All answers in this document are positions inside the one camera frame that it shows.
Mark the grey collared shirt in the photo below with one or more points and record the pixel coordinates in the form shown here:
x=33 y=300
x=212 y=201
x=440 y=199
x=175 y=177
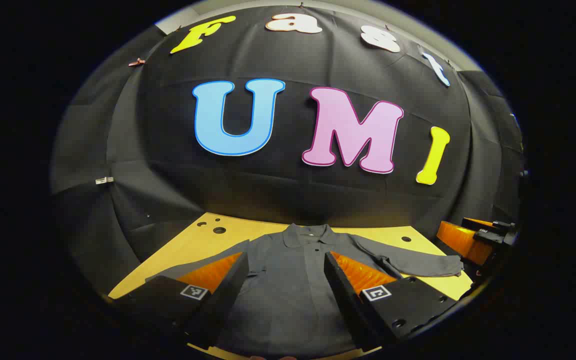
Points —
x=288 y=280

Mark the silver metal clip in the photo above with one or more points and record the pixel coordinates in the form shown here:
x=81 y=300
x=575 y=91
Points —
x=104 y=180

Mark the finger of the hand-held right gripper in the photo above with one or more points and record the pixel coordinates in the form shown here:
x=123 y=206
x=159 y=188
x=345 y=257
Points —
x=493 y=231
x=460 y=242

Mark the red clip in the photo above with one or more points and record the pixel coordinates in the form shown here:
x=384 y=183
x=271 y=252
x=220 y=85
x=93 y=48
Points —
x=137 y=62

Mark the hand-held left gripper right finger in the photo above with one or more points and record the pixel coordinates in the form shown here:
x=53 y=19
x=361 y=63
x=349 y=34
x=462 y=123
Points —
x=343 y=295

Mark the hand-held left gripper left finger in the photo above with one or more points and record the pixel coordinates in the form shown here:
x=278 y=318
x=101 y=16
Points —
x=228 y=295

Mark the black backdrop cloth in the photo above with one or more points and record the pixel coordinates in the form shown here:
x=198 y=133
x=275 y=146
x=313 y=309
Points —
x=278 y=185

